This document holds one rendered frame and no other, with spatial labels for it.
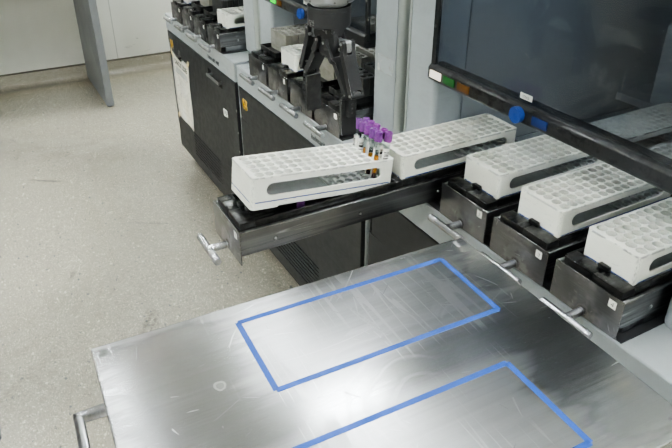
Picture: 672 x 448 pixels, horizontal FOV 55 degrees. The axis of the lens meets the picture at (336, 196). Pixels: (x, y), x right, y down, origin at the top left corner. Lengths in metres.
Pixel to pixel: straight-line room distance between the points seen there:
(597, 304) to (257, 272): 1.56
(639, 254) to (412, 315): 0.36
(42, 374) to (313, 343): 1.42
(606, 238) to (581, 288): 0.09
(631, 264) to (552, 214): 0.16
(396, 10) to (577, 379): 0.92
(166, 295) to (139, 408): 1.56
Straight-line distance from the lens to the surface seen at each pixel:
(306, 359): 0.86
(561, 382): 0.87
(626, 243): 1.09
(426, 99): 1.45
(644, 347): 1.10
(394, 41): 1.52
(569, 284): 1.12
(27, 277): 2.64
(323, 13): 1.11
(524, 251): 1.17
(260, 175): 1.14
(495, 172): 1.23
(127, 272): 2.53
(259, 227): 1.15
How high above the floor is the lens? 1.41
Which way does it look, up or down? 29 degrees down
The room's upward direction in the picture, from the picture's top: straight up
